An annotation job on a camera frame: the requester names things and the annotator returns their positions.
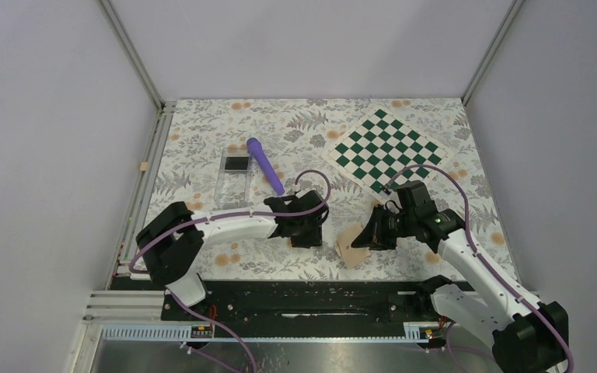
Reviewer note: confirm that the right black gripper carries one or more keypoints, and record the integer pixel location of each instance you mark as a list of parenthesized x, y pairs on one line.
[(374, 236)]

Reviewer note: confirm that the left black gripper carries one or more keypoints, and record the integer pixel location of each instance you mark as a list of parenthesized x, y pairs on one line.
[(314, 239)]

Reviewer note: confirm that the tan leather card holder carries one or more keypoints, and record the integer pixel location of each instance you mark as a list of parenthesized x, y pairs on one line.
[(351, 256)]

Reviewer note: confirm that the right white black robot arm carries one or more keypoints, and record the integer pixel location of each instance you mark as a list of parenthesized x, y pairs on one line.
[(524, 333)]

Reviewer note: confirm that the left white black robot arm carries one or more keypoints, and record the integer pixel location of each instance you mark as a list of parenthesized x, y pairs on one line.
[(170, 243)]

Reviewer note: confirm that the clear plastic box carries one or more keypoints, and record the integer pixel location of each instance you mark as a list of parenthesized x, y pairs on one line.
[(232, 188)]

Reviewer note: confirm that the green white checkered board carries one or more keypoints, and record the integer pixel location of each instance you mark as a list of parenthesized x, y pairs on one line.
[(381, 144)]

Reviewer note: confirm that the purple marker pen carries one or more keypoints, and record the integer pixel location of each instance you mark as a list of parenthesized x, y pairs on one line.
[(256, 150)]

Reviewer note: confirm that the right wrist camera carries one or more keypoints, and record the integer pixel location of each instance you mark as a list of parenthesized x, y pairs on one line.
[(389, 204)]

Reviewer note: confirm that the aluminium frame rail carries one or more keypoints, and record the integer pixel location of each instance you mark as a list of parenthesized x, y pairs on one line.
[(108, 306)]

